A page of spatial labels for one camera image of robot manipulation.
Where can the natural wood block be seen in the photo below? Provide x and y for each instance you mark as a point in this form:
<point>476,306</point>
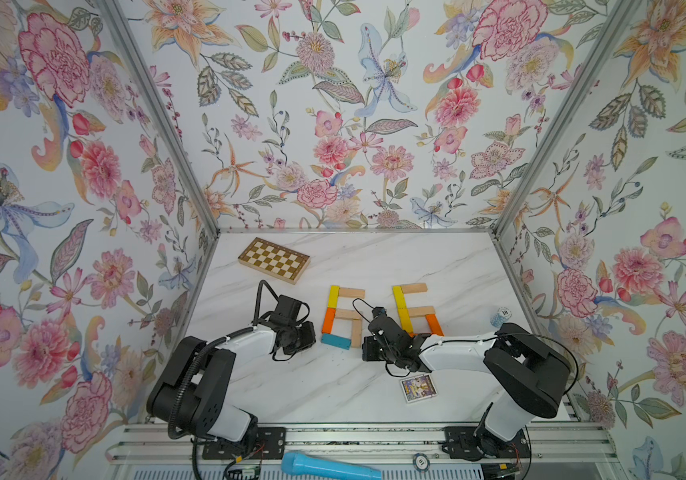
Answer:
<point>351,293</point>
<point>414,288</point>
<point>347,314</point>
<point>356,334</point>
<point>421,311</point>

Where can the teal block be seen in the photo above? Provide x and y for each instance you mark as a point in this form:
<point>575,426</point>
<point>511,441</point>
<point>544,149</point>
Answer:
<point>336,341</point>

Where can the blue microphone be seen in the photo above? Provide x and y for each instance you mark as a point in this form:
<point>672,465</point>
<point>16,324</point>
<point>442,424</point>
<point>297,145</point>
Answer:
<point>298,464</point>

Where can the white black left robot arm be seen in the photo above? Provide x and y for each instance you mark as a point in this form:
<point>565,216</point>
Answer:
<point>191,393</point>

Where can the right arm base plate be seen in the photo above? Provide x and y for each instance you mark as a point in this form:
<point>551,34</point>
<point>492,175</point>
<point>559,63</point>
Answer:
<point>472,444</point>

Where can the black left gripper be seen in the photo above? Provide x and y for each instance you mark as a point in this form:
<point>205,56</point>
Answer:
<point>310,338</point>

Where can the wooden folding chessboard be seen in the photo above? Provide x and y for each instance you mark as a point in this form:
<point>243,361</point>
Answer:
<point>274,260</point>

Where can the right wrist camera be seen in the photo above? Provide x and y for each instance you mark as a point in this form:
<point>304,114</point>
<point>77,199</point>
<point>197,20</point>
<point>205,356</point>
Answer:
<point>379,316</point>

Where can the orange block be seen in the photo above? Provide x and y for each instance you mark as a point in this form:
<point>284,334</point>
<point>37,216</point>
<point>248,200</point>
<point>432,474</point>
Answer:
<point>434,325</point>
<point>329,318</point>

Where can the playing card box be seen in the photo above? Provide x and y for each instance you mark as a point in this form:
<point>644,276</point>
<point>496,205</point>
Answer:
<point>418,388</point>

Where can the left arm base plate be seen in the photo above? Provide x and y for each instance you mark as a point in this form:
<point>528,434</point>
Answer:
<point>267,443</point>

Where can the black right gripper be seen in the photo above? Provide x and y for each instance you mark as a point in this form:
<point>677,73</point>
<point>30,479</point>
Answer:
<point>367,349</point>

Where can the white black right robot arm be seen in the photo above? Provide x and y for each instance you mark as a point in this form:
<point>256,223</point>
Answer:
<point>533,376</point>

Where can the yellow block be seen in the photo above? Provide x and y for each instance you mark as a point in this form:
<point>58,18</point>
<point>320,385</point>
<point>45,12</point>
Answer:
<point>333,297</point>
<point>399,298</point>
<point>405,320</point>

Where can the aluminium front rail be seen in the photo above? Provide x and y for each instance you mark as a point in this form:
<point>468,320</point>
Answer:
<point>542,442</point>

